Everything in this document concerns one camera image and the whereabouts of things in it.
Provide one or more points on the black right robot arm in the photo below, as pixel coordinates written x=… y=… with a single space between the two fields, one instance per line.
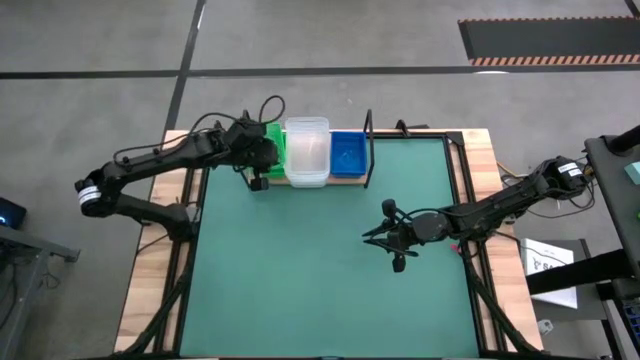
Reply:
x=500 y=210

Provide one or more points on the grey metal side table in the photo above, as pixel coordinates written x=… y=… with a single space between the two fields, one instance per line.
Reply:
x=30 y=250

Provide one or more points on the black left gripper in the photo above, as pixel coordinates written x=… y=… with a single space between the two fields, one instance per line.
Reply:
x=255 y=147

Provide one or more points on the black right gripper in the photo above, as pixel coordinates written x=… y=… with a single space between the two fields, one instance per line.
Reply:
x=425 y=227

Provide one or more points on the small white plug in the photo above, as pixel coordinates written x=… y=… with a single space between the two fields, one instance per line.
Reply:
x=545 y=327

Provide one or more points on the wooden shelf with black frame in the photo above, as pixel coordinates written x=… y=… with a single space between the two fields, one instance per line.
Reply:
x=369 y=150

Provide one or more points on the black hazard-striped floor mat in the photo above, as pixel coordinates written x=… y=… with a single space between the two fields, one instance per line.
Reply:
x=550 y=40

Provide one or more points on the small red tag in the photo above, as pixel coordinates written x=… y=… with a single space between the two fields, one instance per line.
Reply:
x=455 y=247

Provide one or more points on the green plastic basket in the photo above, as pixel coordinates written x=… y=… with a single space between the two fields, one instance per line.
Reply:
x=281 y=145

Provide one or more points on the black device with blue light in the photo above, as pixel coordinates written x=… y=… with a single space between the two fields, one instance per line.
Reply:
x=11 y=212

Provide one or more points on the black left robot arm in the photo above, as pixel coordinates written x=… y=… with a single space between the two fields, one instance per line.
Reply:
x=150 y=160

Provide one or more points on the blue plastic basket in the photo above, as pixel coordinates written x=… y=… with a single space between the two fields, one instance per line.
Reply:
x=348 y=155

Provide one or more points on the black aluminium rig frame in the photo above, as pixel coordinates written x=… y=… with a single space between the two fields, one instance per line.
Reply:
x=430 y=133

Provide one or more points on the white cardboard box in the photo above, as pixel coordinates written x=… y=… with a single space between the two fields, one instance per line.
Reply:
x=542 y=260

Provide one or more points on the black equipment cart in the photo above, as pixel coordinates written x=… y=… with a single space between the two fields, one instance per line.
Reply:
x=615 y=180

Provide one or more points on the small teal object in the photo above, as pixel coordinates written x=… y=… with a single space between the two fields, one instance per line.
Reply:
x=634 y=173

